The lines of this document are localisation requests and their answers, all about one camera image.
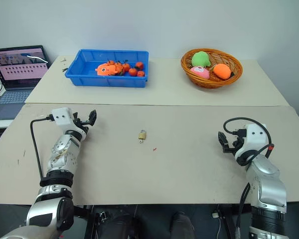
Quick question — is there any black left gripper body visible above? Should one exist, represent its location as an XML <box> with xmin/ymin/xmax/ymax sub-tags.
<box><xmin>72</xmin><ymin>113</ymin><xmax>91</xmax><ymax>134</ymax></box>

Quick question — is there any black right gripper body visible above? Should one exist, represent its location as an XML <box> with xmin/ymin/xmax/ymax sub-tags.
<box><xmin>228</xmin><ymin>127</ymin><xmax>246</xmax><ymax>155</ymax></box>

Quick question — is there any blue plastic bin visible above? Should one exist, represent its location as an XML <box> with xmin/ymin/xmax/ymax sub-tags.
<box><xmin>65</xmin><ymin>49</ymin><xmax>150</xmax><ymax>88</ymax></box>

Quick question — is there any orange fish plush toy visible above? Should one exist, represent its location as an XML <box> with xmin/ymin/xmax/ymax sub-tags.
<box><xmin>95</xmin><ymin>62</ymin><xmax>120</xmax><ymax>77</ymax></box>

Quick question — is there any brown wicker basket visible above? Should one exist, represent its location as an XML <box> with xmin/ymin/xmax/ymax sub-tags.
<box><xmin>181</xmin><ymin>48</ymin><xmax>244</xmax><ymax>89</ymax></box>

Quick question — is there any pink plush toy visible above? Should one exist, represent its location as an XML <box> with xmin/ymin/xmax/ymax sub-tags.
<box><xmin>190</xmin><ymin>66</ymin><xmax>210</xmax><ymax>80</ymax></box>

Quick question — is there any open grey laptop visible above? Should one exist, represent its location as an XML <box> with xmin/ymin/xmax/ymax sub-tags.
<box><xmin>0</xmin><ymin>45</ymin><xmax>51</xmax><ymax>121</ymax></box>

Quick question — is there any green plush toy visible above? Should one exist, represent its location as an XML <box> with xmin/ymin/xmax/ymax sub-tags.
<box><xmin>191</xmin><ymin>51</ymin><xmax>211</xmax><ymax>68</ymax></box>

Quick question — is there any dark rounded shape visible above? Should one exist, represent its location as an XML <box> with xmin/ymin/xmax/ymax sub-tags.
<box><xmin>169</xmin><ymin>211</ymin><xmax>196</xmax><ymax>239</ymax></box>
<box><xmin>94</xmin><ymin>206</ymin><xmax>140</xmax><ymax>239</ymax></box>

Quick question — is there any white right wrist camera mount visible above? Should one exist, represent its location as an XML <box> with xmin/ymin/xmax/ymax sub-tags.
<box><xmin>234</xmin><ymin>123</ymin><xmax>269</xmax><ymax>161</ymax></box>

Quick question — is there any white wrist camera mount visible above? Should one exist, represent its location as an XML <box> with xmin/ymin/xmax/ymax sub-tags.
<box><xmin>234</xmin><ymin>123</ymin><xmax>269</xmax><ymax>161</ymax></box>
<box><xmin>51</xmin><ymin>107</ymin><xmax>87</xmax><ymax>136</ymax></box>

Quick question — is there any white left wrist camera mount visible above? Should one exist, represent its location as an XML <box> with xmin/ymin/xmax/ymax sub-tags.
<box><xmin>51</xmin><ymin>107</ymin><xmax>87</xmax><ymax>136</ymax></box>

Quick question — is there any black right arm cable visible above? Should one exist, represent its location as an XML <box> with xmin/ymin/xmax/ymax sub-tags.
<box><xmin>223</xmin><ymin>117</ymin><xmax>275</xmax><ymax>239</ymax></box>

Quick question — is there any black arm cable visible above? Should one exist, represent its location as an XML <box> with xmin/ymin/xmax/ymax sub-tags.
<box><xmin>30</xmin><ymin>115</ymin><xmax>55</xmax><ymax>180</ymax></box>
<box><xmin>223</xmin><ymin>117</ymin><xmax>275</xmax><ymax>239</ymax></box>

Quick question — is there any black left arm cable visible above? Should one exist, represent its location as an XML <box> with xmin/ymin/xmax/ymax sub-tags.
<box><xmin>30</xmin><ymin>115</ymin><xmax>55</xmax><ymax>180</ymax></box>

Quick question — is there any white plug with cable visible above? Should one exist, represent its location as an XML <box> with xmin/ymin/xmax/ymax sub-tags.
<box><xmin>211</xmin><ymin>211</ymin><xmax>221</xmax><ymax>239</ymax></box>

